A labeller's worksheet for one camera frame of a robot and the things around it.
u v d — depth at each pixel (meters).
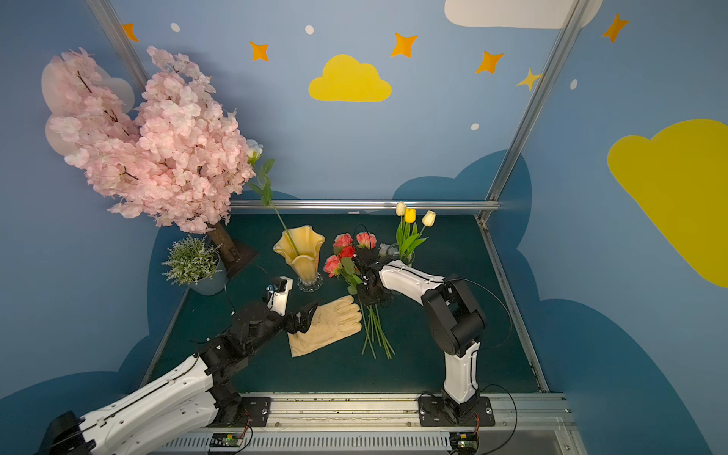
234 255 1.03
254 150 0.80
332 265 1.01
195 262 0.86
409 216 0.81
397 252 0.91
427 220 0.82
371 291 0.81
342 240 1.08
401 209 0.86
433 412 0.74
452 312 0.52
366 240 1.10
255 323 0.57
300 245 0.91
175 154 0.60
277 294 0.66
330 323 0.91
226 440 0.72
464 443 0.73
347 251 1.05
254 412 0.74
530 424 0.73
